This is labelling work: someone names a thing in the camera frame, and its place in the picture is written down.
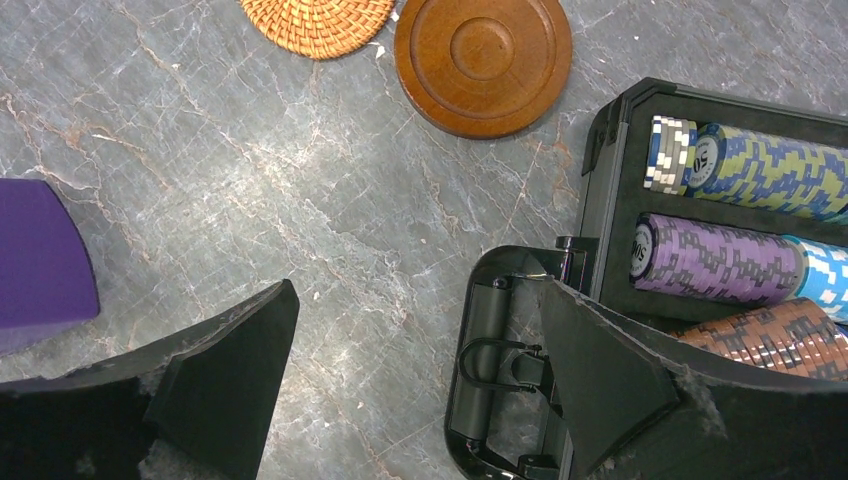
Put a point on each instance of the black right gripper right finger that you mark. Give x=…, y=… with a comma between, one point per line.
x=640, y=404

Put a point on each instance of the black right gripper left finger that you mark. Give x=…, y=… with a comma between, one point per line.
x=196, y=404

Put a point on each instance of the brown wooden coaster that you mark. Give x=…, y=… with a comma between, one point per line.
x=483, y=69

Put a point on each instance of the woven rattan coaster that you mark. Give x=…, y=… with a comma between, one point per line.
x=318, y=29

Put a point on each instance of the black poker chip case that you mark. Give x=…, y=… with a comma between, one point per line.
x=592, y=262

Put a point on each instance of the purple chip stack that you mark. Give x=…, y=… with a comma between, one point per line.
x=701, y=260

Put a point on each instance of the brown chip stack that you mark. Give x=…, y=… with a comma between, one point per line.
x=795, y=337

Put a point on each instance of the purple plastic box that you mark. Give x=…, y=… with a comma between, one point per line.
x=47, y=279

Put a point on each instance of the light blue chip stack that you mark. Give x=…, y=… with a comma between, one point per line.
x=823, y=277

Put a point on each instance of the blue yellow chip stack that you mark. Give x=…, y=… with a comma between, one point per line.
x=768, y=172

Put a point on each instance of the white grey chip stack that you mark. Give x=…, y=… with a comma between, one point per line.
x=671, y=155

